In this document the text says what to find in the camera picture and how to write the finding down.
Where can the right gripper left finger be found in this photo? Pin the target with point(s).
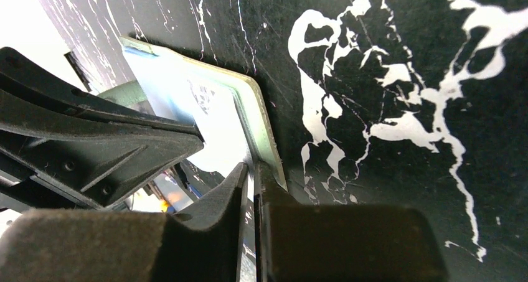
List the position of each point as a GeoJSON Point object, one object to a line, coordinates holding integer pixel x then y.
{"type": "Point", "coordinates": [200, 243]}

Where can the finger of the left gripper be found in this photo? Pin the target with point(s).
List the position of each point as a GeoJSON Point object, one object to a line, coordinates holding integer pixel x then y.
{"type": "Point", "coordinates": [62, 148]}

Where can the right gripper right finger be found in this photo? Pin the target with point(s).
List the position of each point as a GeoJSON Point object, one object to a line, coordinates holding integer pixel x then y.
{"type": "Point", "coordinates": [358, 242]}

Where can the white printed card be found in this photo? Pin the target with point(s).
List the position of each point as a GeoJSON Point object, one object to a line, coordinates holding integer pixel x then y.
{"type": "Point", "coordinates": [186, 91]}

